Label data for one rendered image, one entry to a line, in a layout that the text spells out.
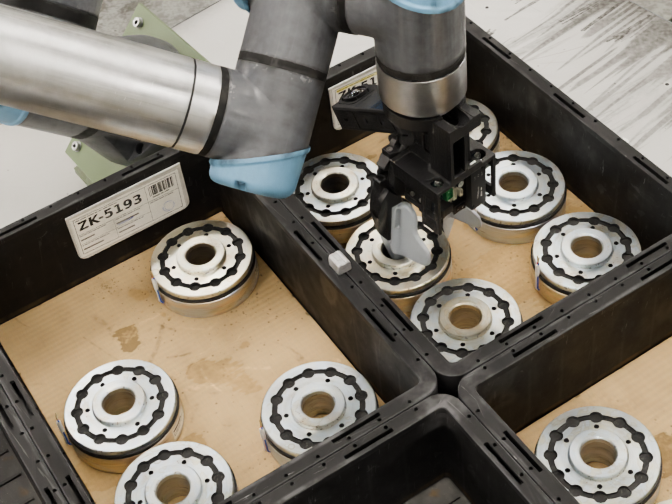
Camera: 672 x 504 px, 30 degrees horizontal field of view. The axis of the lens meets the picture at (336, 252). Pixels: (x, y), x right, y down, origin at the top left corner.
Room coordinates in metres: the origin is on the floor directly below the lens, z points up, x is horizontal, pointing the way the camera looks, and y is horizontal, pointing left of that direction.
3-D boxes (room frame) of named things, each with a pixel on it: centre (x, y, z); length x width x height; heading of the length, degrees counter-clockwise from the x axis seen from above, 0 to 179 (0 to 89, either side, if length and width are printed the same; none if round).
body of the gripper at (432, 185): (0.81, -0.10, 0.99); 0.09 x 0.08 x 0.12; 34
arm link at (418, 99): (0.82, -0.10, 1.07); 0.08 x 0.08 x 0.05
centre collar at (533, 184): (0.88, -0.19, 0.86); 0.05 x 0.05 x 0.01
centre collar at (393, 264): (0.81, -0.06, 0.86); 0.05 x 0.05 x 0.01
